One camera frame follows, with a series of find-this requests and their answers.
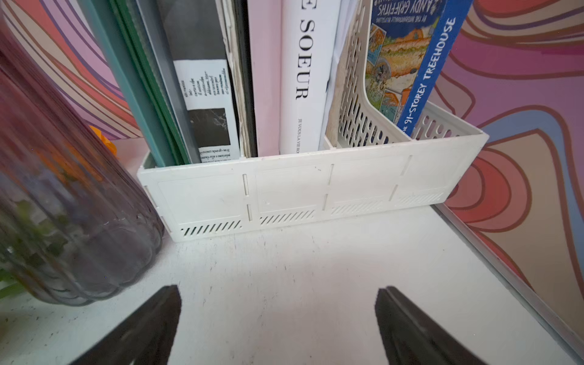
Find purple ribbed glass vase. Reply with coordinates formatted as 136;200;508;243
1;24;164;307

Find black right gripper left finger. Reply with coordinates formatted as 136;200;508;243
72;285;182;364

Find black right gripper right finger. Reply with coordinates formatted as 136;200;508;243
375;286;485;365

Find white plastic book organizer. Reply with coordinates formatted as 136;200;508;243
137;1;488;242

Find black white magazine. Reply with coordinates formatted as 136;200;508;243
157;1;241;163

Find blue treehouse book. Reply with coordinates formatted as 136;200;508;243
365;0;473;136

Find pink book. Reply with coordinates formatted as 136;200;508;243
247;0;281;157

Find white book black letters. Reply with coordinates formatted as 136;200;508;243
279;0;341;155

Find teal green folder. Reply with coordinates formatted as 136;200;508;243
79;1;189;167

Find orange rose tall stem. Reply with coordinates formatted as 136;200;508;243
90;126;117;157

